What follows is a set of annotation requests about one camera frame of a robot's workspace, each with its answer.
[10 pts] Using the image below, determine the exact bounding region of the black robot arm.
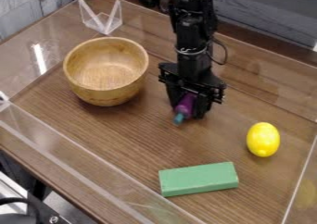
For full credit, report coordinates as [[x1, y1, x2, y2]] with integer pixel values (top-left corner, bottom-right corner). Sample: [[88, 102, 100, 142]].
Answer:
[[158, 0, 226, 125]]

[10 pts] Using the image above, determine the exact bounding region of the clear acrylic corner bracket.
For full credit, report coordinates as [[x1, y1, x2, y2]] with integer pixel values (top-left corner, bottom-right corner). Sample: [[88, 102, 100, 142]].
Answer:
[[77, 0, 123, 35]]

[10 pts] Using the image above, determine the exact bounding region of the green rectangular block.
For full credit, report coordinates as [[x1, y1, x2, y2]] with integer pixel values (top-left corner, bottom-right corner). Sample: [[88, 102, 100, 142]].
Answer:
[[158, 162, 239, 197]]

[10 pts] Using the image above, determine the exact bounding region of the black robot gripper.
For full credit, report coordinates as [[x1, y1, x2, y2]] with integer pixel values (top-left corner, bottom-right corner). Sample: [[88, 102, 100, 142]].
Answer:
[[158, 63, 226, 119]]

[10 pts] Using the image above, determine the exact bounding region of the purple toy eggplant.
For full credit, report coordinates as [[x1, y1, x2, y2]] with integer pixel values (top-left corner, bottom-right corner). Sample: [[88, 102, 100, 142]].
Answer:
[[174, 93, 195, 125]]

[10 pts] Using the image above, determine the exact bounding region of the brown wooden bowl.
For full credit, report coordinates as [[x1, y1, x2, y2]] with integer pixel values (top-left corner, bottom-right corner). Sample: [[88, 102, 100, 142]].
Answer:
[[63, 37, 148, 106]]

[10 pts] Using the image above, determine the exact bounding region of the clear acrylic tray wall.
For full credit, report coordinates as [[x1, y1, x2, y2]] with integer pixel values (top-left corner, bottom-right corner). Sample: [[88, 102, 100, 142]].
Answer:
[[0, 92, 206, 224]]

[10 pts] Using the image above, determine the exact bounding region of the black cable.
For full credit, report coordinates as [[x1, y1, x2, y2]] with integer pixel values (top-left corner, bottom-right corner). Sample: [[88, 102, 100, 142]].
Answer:
[[0, 197, 44, 224]]

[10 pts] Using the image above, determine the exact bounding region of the black metal bracket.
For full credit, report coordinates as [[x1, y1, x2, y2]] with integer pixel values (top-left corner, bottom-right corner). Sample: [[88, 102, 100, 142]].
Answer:
[[25, 193, 72, 224]]

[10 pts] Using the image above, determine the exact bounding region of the yellow toy lemon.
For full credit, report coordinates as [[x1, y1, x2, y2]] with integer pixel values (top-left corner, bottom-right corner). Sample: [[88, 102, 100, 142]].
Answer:
[[246, 122, 281, 157]]

